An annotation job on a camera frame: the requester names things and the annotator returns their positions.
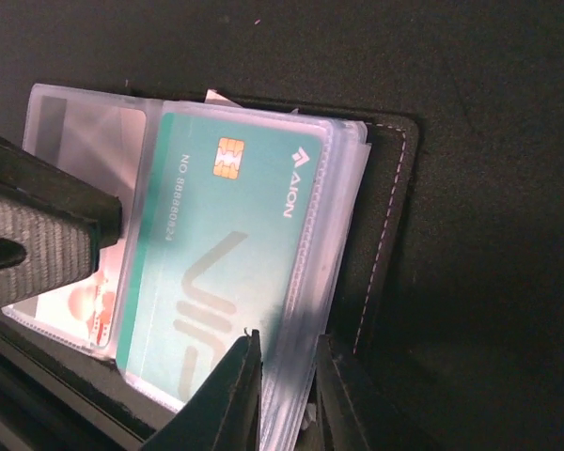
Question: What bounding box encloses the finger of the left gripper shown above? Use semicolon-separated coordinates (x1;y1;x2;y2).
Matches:
0;136;122;308

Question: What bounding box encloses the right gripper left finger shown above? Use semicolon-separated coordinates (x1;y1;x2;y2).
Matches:
141;330;262;451

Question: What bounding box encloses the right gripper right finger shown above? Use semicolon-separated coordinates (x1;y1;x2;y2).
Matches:
316;334;432;450

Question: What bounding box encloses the black leather card holder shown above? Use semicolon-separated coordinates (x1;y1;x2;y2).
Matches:
0;97;420;450

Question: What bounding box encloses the white card red pattern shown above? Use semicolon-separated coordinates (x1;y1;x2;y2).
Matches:
35;242;124;347

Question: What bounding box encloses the teal AION VIP card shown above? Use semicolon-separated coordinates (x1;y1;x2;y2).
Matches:
117;111;324;411

